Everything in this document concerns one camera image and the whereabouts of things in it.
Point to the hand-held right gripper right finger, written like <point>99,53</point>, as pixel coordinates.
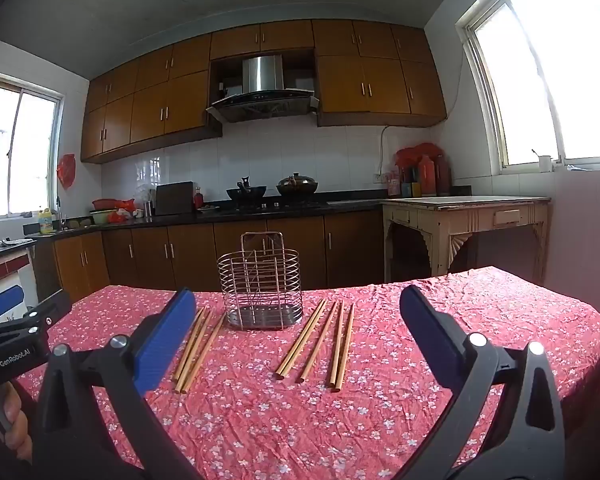
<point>430,335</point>

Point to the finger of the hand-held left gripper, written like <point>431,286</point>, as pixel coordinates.
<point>50,307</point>
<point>5,302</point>

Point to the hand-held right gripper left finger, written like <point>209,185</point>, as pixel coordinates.
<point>165,340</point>

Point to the person's left hand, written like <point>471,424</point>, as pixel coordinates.
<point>15,410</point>

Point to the yellow detergent bottle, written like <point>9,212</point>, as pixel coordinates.
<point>46,221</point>

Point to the brown base cabinets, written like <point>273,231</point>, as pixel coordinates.
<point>190,255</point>

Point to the metal faucet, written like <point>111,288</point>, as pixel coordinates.
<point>58,207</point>

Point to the green plastic basin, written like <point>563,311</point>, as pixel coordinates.
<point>100,216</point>

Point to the small red plastic bag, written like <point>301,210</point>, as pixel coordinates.
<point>116,216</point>

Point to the red plastic basin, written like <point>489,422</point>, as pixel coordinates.
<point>105,203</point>

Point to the old cream wooden table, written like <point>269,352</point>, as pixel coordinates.
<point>460,217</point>

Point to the red hanging plastic bag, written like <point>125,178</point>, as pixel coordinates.
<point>66,170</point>

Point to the black countertop box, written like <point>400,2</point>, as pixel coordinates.
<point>174,198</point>

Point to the red floral tablecloth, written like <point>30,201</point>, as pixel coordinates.
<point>280,425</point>

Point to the black kitchen countertop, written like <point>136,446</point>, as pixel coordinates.
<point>240,216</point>

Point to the small red bottle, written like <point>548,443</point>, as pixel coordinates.
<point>198,199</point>

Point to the white plastic bag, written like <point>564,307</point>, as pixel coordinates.
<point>142,192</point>

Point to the yellow blue carton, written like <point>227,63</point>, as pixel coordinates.
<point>407,189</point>

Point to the orange oil bottle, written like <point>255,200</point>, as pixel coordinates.
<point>426,177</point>

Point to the dark brown bottle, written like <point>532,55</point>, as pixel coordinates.
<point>442,177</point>

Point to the black gas stove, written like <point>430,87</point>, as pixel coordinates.
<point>280,205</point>

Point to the large red plastic bag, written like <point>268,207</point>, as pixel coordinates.
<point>417,152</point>

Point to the black lidded wok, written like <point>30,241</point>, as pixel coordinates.
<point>297,187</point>

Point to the white cup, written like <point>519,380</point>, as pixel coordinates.
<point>544,162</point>

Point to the large bright window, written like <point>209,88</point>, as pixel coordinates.
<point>530,85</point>

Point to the steel range hood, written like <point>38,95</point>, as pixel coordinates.
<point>262,72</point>

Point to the brown wall cabinets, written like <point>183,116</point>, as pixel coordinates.
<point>370,90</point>

